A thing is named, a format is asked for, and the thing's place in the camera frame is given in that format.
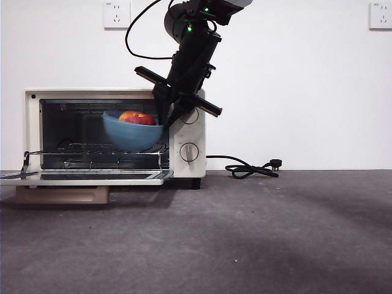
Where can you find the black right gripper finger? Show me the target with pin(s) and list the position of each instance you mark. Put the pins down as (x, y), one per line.
(180, 111)
(163, 105)

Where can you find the red yellow apple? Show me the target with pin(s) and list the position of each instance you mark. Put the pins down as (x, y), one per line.
(134, 118)

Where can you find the blue ceramic bowl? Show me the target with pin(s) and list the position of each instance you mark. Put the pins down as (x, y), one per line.
(131, 134)

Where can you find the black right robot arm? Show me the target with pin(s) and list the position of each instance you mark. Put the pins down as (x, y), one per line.
(196, 39)

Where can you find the beige oven knob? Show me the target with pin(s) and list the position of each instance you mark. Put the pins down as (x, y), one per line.
(192, 118)
(187, 152)

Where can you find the cream toaster oven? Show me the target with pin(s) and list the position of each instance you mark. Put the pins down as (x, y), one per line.
(186, 134)

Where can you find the black oven foot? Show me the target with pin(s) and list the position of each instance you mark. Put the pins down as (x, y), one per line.
(196, 183)

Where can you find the white wall socket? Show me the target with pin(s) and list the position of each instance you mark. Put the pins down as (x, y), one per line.
(380, 16)
(116, 15)

